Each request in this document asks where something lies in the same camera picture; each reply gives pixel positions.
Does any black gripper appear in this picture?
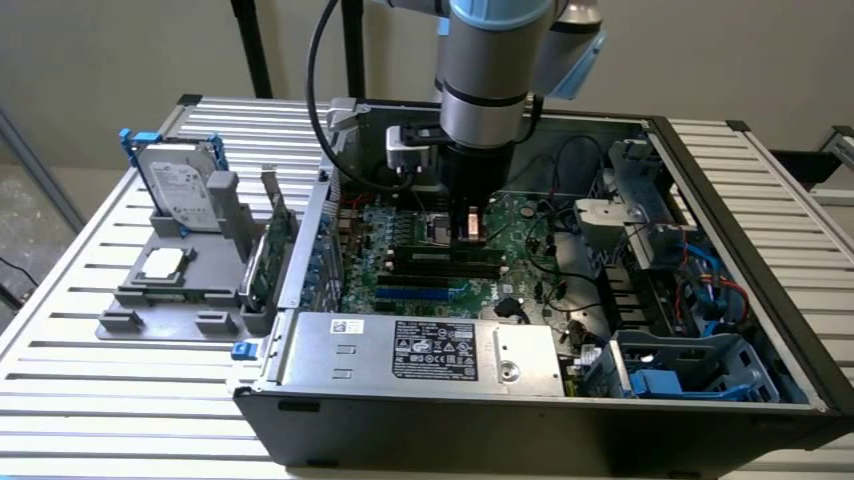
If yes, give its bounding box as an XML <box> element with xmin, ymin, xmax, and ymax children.
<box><xmin>436</xmin><ymin>141</ymin><xmax>513</xmax><ymax>250</ymax></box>

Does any black RAM slot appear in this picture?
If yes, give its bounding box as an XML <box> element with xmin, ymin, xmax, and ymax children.
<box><xmin>385</xmin><ymin>262</ymin><xmax>505</xmax><ymax>281</ymax></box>

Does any blue expansion slot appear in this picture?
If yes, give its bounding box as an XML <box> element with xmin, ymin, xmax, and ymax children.
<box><xmin>376</xmin><ymin>285</ymin><xmax>452</xmax><ymax>304</ymax></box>

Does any CPU socket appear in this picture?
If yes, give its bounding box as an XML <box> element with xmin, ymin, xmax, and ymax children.
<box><xmin>413</xmin><ymin>213</ymin><xmax>461</xmax><ymax>246</ymax></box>

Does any green motherboard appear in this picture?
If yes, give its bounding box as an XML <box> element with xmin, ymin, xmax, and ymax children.
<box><xmin>303</xmin><ymin>187</ymin><xmax>601</xmax><ymax>326</ymax></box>

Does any green graphics card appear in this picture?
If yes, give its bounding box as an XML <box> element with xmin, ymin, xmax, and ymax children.
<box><xmin>243</xmin><ymin>164</ymin><xmax>299</xmax><ymax>314</ymax></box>

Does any silver power supply unit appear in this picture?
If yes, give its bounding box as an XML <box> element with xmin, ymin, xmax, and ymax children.
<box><xmin>265</xmin><ymin>310</ymin><xmax>568</xmax><ymax>391</ymax></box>

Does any silver hard disk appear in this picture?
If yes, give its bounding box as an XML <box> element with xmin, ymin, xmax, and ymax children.
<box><xmin>136</xmin><ymin>142</ymin><xmax>225</xmax><ymax>234</ymax></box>

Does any black open PC case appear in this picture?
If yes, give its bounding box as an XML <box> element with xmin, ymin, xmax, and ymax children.
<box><xmin>229</xmin><ymin>97</ymin><xmax>854</xmax><ymax>470</ymax></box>

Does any grey parts rack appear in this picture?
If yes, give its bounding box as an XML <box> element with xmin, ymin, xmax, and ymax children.
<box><xmin>94</xmin><ymin>172</ymin><xmax>281</xmax><ymax>342</ymax></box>

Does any grey drive cage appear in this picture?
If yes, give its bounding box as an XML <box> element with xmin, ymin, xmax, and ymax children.
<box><xmin>603</xmin><ymin>327</ymin><xmax>782</xmax><ymax>404</ymax></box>

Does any silver CPU chip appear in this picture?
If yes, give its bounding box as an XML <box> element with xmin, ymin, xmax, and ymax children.
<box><xmin>140</xmin><ymin>248</ymin><xmax>185</xmax><ymax>278</ymax></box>

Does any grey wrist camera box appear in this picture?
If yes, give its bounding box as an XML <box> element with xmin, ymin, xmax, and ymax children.
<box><xmin>384</xmin><ymin>124</ymin><xmax>447</xmax><ymax>176</ymax></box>

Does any black wire bundle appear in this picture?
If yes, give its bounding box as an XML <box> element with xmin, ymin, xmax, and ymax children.
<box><xmin>525</xmin><ymin>134</ymin><xmax>608</xmax><ymax>321</ymax></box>

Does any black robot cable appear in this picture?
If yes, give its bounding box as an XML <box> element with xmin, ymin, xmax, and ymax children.
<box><xmin>304</xmin><ymin>0</ymin><xmax>428</xmax><ymax>194</ymax></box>

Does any blue data wire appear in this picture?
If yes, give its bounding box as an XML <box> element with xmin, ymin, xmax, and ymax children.
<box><xmin>666</xmin><ymin>234</ymin><xmax>732</xmax><ymax>336</ymax></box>

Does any black camera stand pole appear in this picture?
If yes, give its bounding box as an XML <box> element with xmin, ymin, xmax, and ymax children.
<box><xmin>229</xmin><ymin>0</ymin><xmax>276</xmax><ymax>99</ymax></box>

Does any red data wire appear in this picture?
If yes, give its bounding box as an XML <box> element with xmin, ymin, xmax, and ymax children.
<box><xmin>672</xmin><ymin>277</ymin><xmax>748</xmax><ymax>331</ymax></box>

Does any blue disk bracket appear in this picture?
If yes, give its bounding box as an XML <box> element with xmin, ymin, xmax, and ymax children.
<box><xmin>117</xmin><ymin>128</ymin><xmax>232</xmax><ymax>174</ymax></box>

